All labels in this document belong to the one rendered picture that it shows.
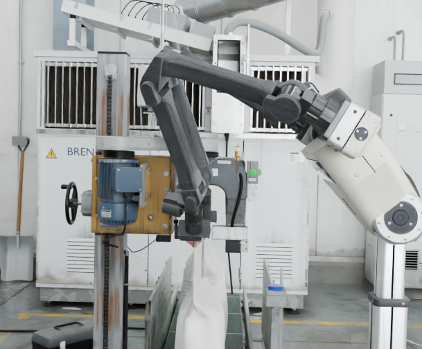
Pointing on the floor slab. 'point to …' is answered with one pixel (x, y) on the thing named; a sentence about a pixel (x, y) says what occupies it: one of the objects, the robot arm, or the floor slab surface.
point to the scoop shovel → (17, 244)
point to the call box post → (274, 327)
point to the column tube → (120, 127)
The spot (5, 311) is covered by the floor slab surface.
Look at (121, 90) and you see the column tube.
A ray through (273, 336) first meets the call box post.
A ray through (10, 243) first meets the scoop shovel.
